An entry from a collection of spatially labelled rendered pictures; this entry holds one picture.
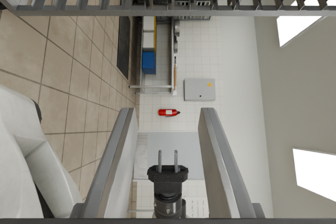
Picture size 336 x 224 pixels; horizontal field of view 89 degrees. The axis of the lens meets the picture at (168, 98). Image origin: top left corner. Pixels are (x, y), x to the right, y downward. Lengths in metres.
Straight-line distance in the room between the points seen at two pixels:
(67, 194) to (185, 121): 3.71
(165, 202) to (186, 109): 3.55
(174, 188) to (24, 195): 0.38
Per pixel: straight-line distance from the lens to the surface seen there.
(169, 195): 0.58
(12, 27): 1.20
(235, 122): 4.30
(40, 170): 0.45
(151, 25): 4.03
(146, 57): 3.69
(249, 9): 0.86
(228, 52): 4.68
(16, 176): 0.35
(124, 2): 0.83
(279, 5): 0.90
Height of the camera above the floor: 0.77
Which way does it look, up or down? level
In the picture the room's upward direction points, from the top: 90 degrees clockwise
